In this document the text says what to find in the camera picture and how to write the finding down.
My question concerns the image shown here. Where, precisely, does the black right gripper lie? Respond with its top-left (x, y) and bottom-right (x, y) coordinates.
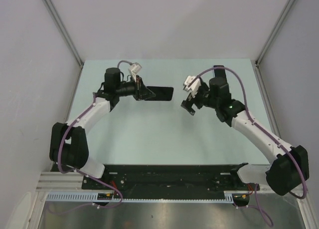
top-left (180, 83), bottom-right (218, 116)

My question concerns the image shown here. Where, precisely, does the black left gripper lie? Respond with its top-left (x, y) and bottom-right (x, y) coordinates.
top-left (115, 75), bottom-right (155, 101)

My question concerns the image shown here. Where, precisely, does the phone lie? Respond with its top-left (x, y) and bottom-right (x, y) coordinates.
top-left (213, 65), bottom-right (227, 83)
top-left (145, 86), bottom-right (174, 101)

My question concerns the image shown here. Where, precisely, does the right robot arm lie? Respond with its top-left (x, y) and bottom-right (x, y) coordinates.
top-left (181, 76), bottom-right (310, 199)

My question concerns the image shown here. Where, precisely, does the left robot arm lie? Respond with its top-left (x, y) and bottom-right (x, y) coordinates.
top-left (49, 63), bottom-right (155, 189)

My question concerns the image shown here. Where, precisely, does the phone in blue case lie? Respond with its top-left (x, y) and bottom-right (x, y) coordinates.
top-left (213, 65), bottom-right (227, 83)

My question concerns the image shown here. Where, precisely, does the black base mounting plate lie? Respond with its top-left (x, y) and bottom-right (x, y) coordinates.
top-left (81, 164), bottom-right (260, 201)

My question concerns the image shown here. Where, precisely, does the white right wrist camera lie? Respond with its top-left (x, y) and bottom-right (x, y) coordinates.
top-left (183, 75), bottom-right (201, 97)

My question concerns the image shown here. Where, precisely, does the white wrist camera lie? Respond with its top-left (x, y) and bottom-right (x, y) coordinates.
top-left (183, 75), bottom-right (201, 97)
top-left (128, 62), bottom-right (142, 81)

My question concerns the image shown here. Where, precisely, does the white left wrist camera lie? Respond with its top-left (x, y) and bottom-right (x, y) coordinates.
top-left (128, 62), bottom-right (142, 81)

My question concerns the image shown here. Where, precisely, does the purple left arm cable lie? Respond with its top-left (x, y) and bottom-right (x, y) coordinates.
top-left (47, 60), bottom-right (135, 216)

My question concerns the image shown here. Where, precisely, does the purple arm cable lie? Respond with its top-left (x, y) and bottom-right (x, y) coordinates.
top-left (47, 60), bottom-right (135, 216)
top-left (189, 67), bottom-right (307, 227)

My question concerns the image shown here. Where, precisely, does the aluminium front rail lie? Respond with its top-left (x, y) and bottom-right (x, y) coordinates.
top-left (36, 171), bottom-right (309, 193)

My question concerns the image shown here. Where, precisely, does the white slotted cable duct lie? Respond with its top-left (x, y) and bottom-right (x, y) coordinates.
top-left (46, 191), bottom-right (250, 204)

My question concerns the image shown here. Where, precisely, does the left aluminium frame post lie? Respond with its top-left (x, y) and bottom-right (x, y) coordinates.
top-left (42, 0), bottom-right (84, 68)

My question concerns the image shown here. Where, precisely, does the aluminium frame post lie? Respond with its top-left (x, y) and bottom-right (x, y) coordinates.
top-left (254, 0), bottom-right (298, 67)
top-left (42, 0), bottom-right (84, 68)

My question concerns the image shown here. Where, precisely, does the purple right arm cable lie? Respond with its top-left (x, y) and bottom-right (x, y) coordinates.
top-left (189, 67), bottom-right (307, 227)

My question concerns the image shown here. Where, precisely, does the right aluminium frame post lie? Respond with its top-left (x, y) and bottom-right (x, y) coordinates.
top-left (254, 0), bottom-right (298, 67)

